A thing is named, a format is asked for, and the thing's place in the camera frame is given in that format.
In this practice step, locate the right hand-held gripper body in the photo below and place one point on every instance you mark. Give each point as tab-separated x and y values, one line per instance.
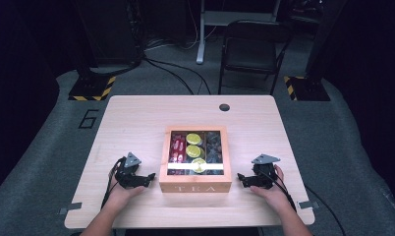
265	175

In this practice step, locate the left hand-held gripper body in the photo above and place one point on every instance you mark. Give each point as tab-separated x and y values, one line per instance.
128	173

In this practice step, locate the wooden tea box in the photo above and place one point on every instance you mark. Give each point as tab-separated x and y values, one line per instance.
195	186

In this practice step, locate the green foil coffee capsule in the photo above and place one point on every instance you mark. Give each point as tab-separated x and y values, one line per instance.
198	165
193	151
193	138

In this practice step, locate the person's right hand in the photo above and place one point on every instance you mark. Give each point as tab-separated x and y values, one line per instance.
274	196

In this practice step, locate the person's left hand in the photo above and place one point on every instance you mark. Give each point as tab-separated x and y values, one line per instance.
120	196

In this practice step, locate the dark mesh tea bag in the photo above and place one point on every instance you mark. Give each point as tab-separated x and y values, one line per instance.
214	139
214	155

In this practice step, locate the red coffee sachet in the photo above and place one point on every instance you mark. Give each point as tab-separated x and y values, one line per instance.
182	149
174	148

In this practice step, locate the black stand with striped base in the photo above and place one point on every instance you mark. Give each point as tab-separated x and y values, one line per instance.
90	88
308	89

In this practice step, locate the black folding chair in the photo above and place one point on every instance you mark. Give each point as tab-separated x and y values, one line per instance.
251	49

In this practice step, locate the black cabinet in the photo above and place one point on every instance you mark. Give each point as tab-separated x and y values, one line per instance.
110	29

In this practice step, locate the grey metal table bracket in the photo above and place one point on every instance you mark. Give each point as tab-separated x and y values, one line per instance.
71	207

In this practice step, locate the white desk frame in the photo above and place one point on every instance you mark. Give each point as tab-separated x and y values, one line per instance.
201	39

